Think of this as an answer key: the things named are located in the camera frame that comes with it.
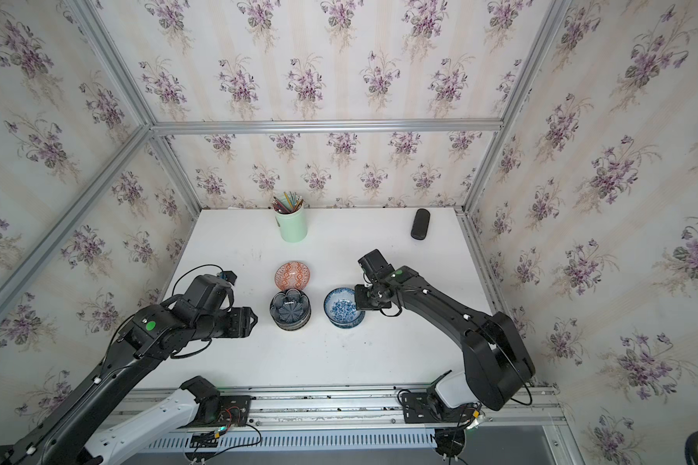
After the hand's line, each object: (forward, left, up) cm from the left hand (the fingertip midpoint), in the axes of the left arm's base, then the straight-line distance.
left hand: (251, 323), depth 70 cm
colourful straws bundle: (+49, -1, -6) cm, 49 cm away
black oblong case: (+49, -54, -17) cm, 75 cm away
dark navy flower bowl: (+10, -7, -12) cm, 17 cm away
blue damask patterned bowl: (+5, -25, -15) cm, 29 cm away
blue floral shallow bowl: (+10, -22, -11) cm, 27 cm away
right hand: (+10, -28, -9) cm, 31 cm away
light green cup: (+42, -4, -11) cm, 43 cm away
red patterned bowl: (+24, -5, -16) cm, 30 cm away
